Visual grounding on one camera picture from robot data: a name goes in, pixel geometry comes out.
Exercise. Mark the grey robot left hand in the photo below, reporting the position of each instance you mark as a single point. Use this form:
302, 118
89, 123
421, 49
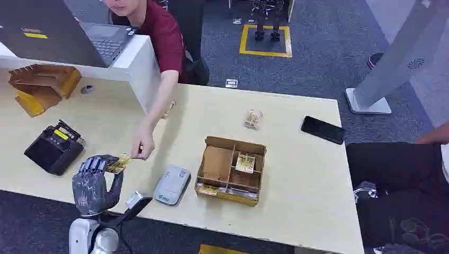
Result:
92, 189

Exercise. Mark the yellow printed card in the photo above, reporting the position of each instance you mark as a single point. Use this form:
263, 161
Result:
119, 164

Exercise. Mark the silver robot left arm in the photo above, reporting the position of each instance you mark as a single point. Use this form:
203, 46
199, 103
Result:
81, 235

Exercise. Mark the black handheld terminal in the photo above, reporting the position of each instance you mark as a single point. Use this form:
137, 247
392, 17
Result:
52, 150

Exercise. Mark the person's hand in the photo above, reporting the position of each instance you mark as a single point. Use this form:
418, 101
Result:
143, 142

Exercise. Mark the grey card reader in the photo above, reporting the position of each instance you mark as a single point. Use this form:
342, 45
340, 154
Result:
172, 185

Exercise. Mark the round grey desk grommet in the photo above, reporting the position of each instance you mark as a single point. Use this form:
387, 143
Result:
87, 89

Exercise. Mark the empty wooden card holder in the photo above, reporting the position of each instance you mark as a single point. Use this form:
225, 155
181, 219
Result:
42, 86

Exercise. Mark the wooden box with compartments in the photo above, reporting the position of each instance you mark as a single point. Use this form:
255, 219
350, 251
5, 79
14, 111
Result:
219, 164

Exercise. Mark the white raised counter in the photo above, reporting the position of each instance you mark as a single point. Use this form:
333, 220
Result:
138, 66

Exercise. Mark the stack of cards in box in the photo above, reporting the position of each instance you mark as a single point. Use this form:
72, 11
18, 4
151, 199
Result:
228, 192

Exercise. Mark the yellow floor tape strip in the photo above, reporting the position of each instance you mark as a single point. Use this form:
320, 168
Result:
217, 250

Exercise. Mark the black laptop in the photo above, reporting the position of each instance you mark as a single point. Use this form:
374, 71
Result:
52, 38

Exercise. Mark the yellow card in box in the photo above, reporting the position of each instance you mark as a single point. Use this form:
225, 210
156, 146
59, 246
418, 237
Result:
245, 163

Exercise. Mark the seated person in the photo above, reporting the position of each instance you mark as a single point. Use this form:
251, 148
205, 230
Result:
163, 38

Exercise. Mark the small floor marker tag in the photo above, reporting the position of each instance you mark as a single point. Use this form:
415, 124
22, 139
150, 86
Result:
237, 21
231, 83

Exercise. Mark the yellow floor tape square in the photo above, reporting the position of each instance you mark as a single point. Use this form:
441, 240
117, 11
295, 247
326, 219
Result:
265, 53

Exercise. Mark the black robot legs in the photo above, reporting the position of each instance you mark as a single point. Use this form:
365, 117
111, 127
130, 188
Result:
261, 21

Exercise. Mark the black smartphone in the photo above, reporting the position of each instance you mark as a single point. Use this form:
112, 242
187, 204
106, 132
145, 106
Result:
323, 130

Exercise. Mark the person in black trousers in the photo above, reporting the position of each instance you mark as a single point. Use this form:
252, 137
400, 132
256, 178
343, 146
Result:
393, 182

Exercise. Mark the dark round stool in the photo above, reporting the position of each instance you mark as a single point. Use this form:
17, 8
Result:
374, 60

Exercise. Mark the white floor stand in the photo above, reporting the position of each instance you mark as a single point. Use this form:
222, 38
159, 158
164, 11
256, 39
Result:
396, 56

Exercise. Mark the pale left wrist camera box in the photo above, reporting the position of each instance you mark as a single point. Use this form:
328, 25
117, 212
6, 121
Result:
137, 201

